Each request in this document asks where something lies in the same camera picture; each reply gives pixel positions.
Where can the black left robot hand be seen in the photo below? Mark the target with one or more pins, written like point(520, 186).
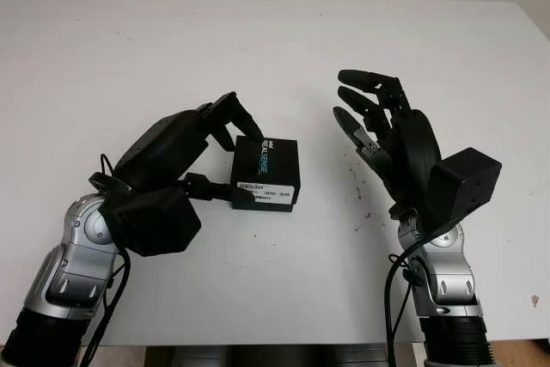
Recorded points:
point(172, 148)

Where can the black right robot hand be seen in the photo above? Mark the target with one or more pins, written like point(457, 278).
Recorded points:
point(408, 139)

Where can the black RealSense box lid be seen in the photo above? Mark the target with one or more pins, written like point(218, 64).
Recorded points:
point(266, 169)

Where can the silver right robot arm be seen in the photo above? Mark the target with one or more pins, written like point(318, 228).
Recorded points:
point(447, 289)

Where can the dark robot torso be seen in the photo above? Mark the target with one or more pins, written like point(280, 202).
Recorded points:
point(279, 356)

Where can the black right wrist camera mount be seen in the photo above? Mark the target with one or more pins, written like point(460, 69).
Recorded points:
point(464, 186)

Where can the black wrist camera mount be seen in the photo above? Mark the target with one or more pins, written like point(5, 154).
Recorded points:
point(464, 186)
point(154, 221)

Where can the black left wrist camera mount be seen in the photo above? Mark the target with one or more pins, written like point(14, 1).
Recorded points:
point(154, 221)

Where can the black camera box base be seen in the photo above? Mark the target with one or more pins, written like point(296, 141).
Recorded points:
point(262, 207)

